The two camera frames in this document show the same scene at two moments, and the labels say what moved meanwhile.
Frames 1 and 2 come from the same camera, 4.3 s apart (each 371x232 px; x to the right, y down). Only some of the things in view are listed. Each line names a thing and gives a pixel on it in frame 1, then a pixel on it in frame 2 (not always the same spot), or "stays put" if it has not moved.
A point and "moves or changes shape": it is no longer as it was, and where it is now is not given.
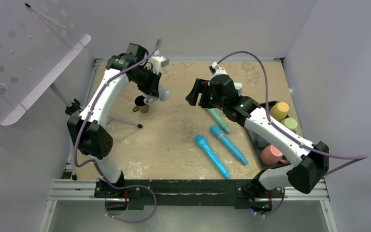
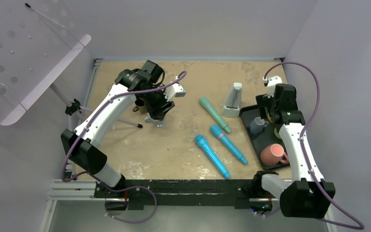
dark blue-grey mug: (259, 142) moves or changes shape
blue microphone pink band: (217, 131) stays put
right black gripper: (199, 86) to (263, 101)
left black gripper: (153, 88) to (162, 110)
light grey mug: (163, 95) moves or changes shape
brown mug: (141, 106) stays put
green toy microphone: (219, 119) stays put
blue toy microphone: (202, 142) stays put
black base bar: (244, 194) stays put
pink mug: (270, 155) stays put
